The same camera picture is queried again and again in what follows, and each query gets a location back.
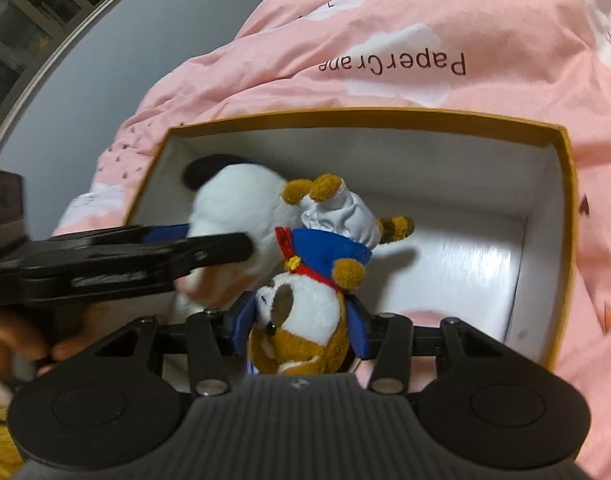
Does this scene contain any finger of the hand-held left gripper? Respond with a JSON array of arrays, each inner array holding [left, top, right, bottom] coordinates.
[[135, 222, 193, 247], [165, 231, 254, 282]]

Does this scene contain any metal framed glass window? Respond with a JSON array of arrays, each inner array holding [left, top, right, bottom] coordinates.
[[0, 0, 162, 162]]

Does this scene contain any person's left hand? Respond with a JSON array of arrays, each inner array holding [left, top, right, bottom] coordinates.
[[0, 304, 92, 392]]

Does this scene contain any white plush with black ear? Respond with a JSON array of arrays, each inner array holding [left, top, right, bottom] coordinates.
[[172, 154, 306, 322]]

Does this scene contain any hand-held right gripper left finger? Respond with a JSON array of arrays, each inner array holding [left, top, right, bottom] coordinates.
[[92, 294, 260, 397]]

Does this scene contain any brown plush with blue cape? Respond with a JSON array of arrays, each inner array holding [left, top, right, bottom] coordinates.
[[248, 174, 416, 377]]

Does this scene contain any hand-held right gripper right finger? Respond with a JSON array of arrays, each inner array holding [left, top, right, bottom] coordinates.
[[344, 298, 511, 395]]

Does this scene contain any pink printed blanket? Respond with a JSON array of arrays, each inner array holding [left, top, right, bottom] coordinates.
[[52, 0, 611, 480]]

